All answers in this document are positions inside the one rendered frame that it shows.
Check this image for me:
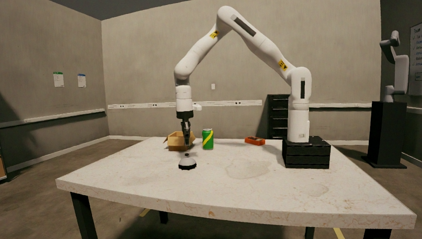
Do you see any orange digital multimeter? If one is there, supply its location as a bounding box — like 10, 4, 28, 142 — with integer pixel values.
245, 136, 265, 146

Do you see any green drink can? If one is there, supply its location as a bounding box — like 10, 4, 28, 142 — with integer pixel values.
202, 128, 214, 150

